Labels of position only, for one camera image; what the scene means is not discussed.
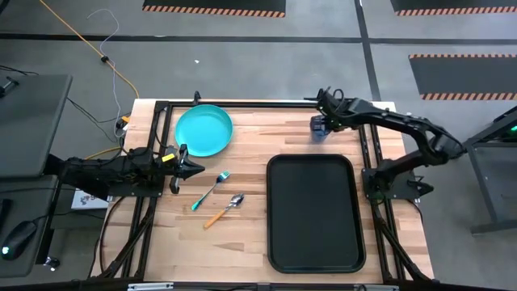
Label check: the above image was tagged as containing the orange yellow cable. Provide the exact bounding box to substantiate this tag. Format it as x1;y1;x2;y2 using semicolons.
38;0;141;100

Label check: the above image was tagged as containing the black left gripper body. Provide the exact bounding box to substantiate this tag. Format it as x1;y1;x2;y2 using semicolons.
161;143;191;196

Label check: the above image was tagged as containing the white printed box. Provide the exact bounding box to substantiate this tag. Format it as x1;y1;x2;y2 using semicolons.
71;188;111;211

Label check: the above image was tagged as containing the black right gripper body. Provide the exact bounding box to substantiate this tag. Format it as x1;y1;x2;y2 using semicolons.
304;86;349;132

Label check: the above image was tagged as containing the teal round plate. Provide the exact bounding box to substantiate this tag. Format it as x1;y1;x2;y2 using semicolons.
174;103;234;158

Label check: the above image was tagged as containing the silver metal bracket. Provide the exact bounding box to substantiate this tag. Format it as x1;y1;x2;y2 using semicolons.
128;282;175;291
354;284;400;291

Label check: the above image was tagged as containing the thin white cable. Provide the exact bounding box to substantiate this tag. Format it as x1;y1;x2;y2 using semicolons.
86;8;123;119

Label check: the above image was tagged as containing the grey desk top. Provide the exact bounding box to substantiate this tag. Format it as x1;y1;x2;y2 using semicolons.
0;74;74;179

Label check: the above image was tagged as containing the black hazard striped mat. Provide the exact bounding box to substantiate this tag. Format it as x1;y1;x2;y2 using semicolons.
408;53;517;101
390;0;517;17
141;0;287;19

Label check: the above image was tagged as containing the blue faceted cup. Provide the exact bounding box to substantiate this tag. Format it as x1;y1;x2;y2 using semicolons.
309;115;331;143

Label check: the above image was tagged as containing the black rectangular tray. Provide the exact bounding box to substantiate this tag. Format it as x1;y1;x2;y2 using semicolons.
266;153;367;275

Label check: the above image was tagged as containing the dark desk surface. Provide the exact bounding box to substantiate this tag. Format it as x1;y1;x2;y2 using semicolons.
0;175;58;278

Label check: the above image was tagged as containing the orange handled metal spoon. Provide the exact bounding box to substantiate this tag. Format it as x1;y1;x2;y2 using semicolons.
203;192;246;230

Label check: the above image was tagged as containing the black metal stand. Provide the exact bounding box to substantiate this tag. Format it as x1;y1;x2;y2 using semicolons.
463;105;517;236

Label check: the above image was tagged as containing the black aluminium table frame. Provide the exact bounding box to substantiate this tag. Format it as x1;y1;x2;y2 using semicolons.
90;91;435;291

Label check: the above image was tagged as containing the teal handled metal fork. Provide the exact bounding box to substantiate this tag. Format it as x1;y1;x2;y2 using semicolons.
191;170;232;213

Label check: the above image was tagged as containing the black handle tool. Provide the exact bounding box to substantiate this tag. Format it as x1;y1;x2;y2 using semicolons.
0;76;19;99

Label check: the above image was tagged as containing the black computer mouse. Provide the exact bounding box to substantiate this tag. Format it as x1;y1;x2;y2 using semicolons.
0;221;38;261

